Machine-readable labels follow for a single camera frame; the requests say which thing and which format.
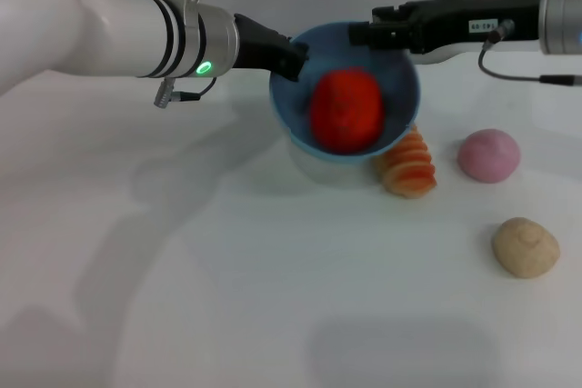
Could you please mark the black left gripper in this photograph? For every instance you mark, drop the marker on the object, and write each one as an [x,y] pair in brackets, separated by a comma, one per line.
[261,49]

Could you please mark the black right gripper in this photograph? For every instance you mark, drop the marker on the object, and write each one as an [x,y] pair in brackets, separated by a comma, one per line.
[468,20]

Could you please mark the blue plastic bowl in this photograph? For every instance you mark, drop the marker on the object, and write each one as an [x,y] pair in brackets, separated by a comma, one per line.
[295,111]

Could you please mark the orange plush toy fruit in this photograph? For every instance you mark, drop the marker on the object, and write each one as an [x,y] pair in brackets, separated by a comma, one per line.
[348,111]

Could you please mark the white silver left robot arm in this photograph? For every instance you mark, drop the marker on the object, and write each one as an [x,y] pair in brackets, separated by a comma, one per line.
[113,29]

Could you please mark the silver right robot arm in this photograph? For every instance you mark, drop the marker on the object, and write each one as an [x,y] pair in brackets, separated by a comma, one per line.
[564,13]

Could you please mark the orange striped bread roll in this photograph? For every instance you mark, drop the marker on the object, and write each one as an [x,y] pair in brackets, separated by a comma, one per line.
[411,170]

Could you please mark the pink round bun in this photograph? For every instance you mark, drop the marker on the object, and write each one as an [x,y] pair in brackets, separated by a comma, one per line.
[488,156]

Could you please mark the beige round bun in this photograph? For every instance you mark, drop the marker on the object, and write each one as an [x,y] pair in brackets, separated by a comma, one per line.
[525,249]

